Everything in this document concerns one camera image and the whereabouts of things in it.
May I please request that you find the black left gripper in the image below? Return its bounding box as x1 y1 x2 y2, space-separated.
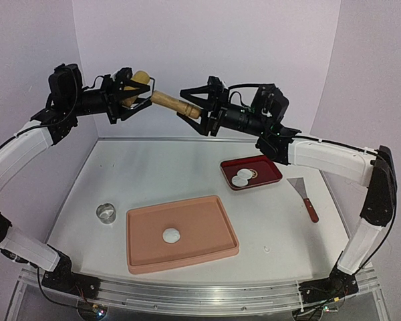
65 72 152 123

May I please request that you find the wooden rolling pin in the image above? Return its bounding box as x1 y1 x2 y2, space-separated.
130 70 201 120

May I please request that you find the pink plastic tray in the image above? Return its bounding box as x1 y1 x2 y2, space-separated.
126 195 239 275

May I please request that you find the white dough piece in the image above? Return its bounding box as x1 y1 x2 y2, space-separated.
162 228 180 244

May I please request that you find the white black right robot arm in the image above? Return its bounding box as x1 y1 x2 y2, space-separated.
178 76 398 304

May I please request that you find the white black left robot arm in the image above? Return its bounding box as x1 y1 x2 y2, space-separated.
0 64 155 299

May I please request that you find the flat white dumpling wrapper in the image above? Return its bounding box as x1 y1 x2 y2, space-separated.
237 169 253 180

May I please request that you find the dark red square tray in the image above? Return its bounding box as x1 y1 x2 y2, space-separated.
220 156 283 191

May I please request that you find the metal scraper red handle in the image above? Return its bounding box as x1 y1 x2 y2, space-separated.
287 177 319 223

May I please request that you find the round steel cutter ring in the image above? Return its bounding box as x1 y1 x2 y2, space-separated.
96 203 117 225

